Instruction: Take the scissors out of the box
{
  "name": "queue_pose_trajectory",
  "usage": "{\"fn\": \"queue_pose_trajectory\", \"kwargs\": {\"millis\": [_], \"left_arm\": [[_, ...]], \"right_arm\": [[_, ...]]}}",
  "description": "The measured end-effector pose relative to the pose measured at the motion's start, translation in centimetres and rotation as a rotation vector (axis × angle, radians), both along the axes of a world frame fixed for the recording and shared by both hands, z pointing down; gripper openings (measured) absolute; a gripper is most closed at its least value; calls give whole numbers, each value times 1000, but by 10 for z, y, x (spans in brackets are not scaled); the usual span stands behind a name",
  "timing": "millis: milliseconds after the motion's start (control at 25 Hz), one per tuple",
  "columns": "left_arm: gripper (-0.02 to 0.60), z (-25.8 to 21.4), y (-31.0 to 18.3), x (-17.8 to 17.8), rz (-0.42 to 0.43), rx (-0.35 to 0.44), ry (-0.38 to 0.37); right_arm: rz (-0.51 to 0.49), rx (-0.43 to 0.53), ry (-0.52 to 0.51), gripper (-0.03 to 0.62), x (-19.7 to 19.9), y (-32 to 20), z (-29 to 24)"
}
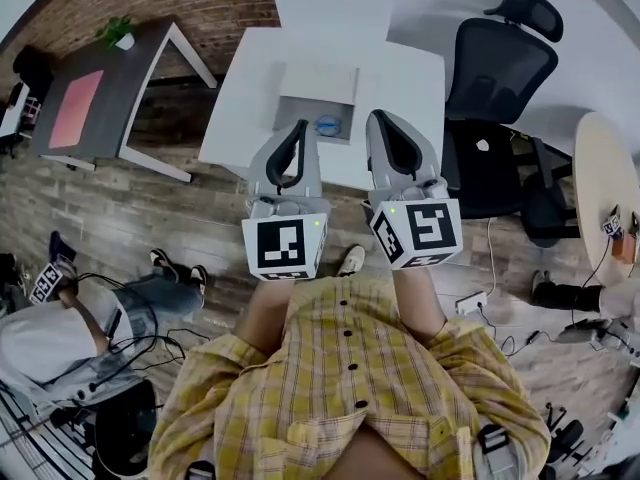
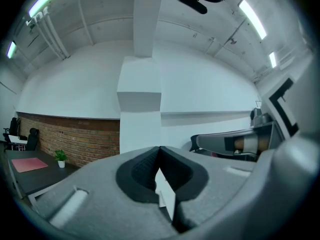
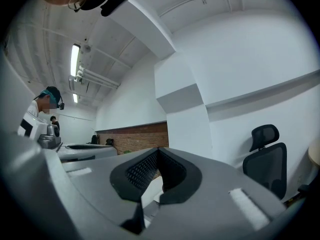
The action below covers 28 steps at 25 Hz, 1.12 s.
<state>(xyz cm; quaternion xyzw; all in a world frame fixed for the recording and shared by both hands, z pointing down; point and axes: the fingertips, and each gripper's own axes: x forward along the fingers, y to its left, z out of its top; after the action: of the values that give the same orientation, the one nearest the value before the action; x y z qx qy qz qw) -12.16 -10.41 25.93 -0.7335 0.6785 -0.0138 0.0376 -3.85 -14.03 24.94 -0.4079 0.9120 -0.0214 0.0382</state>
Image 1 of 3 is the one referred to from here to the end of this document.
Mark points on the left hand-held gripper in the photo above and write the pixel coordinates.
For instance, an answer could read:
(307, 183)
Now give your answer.
(280, 240)

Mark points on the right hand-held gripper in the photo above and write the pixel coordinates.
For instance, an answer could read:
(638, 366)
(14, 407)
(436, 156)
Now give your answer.
(432, 225)

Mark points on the grey box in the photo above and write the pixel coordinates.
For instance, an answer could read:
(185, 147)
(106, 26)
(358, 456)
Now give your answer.
(320, 85)

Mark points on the person's left forearm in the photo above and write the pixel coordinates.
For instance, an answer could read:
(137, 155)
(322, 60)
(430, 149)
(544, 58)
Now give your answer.
(265, 318)

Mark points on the person's right forearm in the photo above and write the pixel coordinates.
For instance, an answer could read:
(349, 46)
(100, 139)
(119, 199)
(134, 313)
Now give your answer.
(417, 303)

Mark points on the orange box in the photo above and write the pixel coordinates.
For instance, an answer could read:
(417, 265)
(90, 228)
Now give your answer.
(625, 248)

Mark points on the white rectangular table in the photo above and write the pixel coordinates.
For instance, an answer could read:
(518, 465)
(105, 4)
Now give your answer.
(250, 98)

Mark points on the person's white shoe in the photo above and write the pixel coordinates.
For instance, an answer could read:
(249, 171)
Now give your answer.
(352, 260)

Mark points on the black mesh office chair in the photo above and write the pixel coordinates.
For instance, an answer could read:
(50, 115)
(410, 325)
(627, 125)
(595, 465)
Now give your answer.
(500, 83)

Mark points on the white power strip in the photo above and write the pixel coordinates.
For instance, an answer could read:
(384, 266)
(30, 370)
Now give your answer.
(471, 302)

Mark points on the black chair with armrest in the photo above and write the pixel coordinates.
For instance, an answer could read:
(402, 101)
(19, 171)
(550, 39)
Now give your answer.
(547, 208)

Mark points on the dark table with white legs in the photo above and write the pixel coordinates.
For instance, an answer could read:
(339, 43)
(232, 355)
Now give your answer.
(135, 68)

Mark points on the round beige table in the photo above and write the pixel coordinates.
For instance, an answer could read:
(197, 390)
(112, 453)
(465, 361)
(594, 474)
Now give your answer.
(600, 168)

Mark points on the green plant in white pot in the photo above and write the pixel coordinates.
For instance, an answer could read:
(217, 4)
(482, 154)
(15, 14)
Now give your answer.
(119, 33)

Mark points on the pink mat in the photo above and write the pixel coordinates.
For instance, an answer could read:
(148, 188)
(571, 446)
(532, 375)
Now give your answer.
(75, 110)

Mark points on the yellow plaid shirt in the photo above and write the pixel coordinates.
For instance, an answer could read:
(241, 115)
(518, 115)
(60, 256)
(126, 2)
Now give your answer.
(320, 393)

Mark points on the gripper on round table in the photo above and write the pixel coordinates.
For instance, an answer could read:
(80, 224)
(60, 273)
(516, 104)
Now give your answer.
(611, 225)

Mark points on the grey flat device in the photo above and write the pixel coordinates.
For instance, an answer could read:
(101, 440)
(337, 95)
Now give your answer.
(585, 333)

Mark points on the black chair with star base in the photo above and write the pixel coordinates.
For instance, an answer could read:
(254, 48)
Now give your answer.
(565, 433)

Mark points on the white metal rack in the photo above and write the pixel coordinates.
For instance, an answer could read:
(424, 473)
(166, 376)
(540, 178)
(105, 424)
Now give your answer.
(30, 443)

